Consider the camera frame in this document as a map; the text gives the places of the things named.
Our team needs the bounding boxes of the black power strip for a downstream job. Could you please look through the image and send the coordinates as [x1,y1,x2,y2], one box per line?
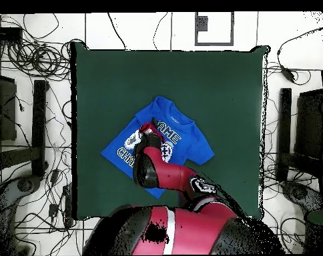
[61,184,73,227]

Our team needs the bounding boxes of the coiled black cable bundle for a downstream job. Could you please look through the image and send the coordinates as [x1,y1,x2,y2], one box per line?
[6,39,71,81]

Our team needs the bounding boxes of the black equipment box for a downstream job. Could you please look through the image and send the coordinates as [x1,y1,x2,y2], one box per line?
[294,89,323,161]
[0,73,18,142]

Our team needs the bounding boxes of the flat black box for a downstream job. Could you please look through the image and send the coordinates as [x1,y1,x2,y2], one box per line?
[0,26,23,42]

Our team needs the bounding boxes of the black power adapter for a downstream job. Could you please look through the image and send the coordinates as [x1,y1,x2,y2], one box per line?
[280,65,297,82]

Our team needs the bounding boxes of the grey square floor frame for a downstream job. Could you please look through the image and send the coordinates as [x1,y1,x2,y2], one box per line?
[194,11,235,47]

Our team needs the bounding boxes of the dark green table cloth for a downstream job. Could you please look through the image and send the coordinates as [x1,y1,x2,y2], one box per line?
[70,41,270,221]

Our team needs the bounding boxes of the blue shirt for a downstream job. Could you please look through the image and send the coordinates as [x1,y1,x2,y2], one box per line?
[100,95,215,199]

